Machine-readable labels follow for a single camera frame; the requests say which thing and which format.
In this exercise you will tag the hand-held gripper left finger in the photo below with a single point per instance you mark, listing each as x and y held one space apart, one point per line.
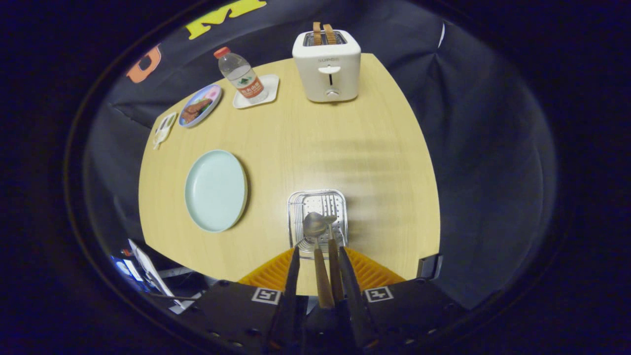
292 296

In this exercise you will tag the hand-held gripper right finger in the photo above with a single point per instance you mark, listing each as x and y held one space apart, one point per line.
355 296

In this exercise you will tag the dark grey table clamp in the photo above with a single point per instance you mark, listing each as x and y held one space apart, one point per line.
429 267

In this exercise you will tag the perforated metal basket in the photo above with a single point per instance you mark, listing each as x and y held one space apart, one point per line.
300 202

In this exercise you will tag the pale green plate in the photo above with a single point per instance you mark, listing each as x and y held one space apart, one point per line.
217 190

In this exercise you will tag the white board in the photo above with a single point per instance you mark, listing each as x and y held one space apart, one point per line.
150 268

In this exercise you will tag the blue lit screen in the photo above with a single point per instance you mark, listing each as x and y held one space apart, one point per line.
125 268

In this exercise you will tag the black backdrop cloth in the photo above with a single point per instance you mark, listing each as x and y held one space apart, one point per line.
493 148

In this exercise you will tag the brown food pieces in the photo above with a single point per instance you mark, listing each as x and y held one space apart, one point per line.
194 111

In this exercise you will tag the small white patterned dish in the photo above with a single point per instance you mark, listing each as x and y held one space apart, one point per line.
165 128

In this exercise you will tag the white square coaster tray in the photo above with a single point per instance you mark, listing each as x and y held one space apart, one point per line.
271 84

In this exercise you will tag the patterned blue rimmed plate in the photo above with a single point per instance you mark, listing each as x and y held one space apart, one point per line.
213 95

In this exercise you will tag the clear bottle with red cap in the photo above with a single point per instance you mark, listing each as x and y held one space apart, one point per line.
241 74

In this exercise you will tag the white toaster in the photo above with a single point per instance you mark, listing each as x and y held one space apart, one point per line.
328 69

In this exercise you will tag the brown bread slice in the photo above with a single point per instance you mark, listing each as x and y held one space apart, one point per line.
317 34
329 35

